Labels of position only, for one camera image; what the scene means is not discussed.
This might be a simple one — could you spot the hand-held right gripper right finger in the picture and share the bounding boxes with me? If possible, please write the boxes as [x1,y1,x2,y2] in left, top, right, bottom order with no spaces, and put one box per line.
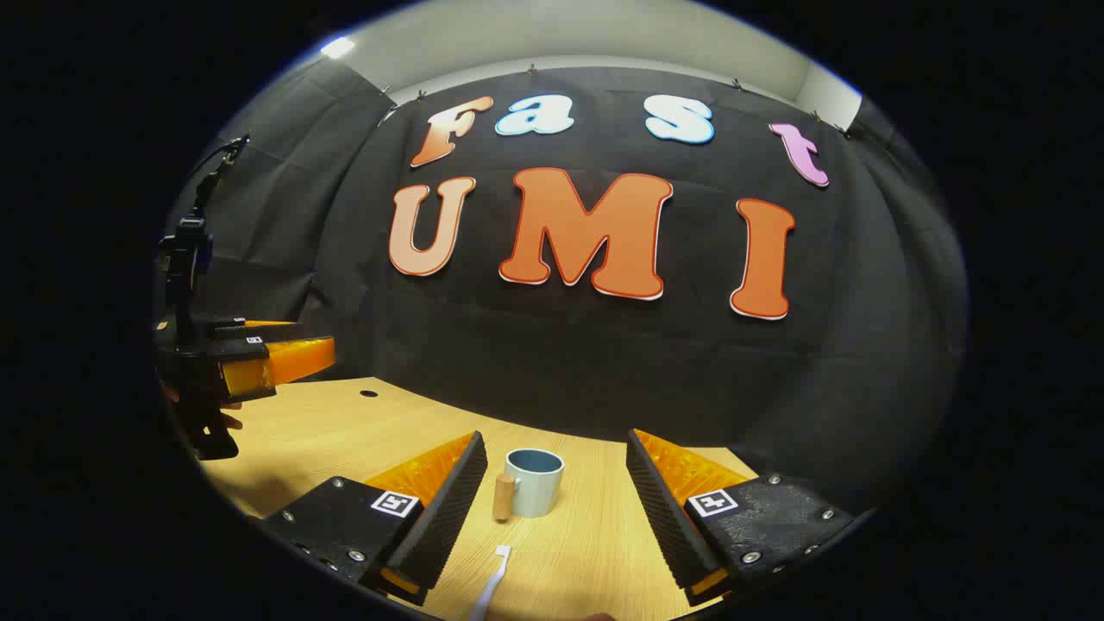
[625,429,855,606]

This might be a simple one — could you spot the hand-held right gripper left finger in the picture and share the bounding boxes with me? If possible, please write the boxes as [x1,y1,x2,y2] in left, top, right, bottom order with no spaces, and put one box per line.
[263,430,489,606]

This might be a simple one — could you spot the white toothbrush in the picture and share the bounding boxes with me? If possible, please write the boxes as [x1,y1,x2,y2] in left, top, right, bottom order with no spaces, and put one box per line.
[468,544,512,621]

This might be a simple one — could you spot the light blue cup wooden handle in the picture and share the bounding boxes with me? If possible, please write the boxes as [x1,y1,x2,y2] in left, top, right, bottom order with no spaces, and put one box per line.
[492,448,566,524]

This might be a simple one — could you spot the black backdrop cloth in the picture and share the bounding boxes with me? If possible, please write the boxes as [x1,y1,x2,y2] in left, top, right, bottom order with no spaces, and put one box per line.
[160,56,971,518]

